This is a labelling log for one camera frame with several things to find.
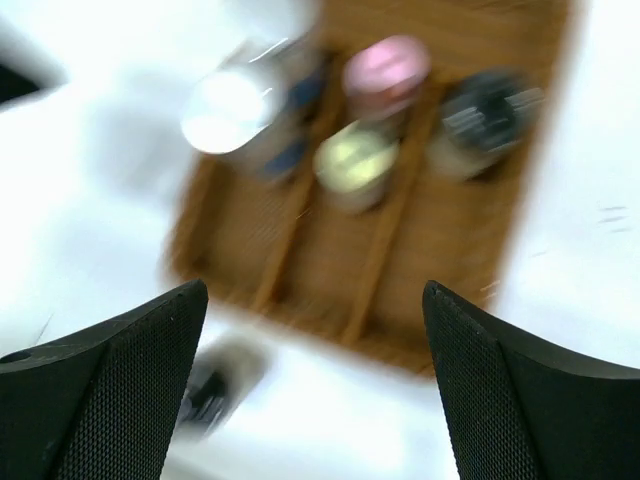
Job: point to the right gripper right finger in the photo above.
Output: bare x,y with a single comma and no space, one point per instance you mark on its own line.
520,407

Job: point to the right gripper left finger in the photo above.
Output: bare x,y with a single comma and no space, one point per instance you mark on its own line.
102,403

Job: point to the black-cap spice jar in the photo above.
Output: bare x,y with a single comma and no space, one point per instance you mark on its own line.
481,120
223,374

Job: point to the yellow-lid spice jar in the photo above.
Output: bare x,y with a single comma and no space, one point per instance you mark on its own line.
354,166

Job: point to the white-lid jar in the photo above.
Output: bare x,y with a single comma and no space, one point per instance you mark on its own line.
254,110

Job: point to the pink-lid spice jar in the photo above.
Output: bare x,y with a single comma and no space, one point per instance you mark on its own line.
383,81

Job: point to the brown wicker divided basket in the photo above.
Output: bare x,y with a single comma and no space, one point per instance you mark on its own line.
356,280

